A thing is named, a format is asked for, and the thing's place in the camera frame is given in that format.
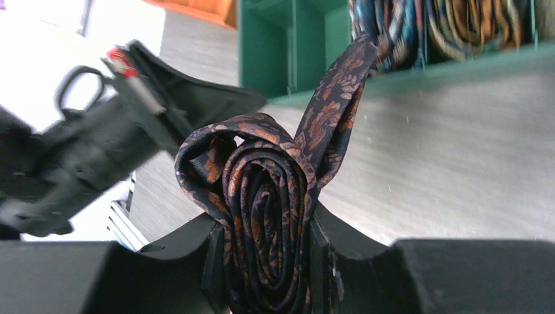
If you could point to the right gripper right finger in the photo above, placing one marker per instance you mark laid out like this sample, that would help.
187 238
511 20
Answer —
352 273

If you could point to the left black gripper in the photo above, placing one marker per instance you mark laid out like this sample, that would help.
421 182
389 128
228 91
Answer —
154 107

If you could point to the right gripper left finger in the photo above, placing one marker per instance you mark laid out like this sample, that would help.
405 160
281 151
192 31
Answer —
179 273

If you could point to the brown paisley tie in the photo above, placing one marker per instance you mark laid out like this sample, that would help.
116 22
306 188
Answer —
261 185

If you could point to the orange compartment tray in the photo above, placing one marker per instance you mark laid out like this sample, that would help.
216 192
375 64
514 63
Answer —
219 12

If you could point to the green compartment tray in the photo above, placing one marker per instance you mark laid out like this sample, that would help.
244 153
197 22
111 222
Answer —
285 48

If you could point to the rolled colourful striped tie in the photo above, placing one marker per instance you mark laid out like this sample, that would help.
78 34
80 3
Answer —
398 25

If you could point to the rolled orange brown tie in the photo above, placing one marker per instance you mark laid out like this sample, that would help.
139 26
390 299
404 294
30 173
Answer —
465 30

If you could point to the aluminium front rail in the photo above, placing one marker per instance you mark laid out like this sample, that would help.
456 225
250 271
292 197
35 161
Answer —
119 223

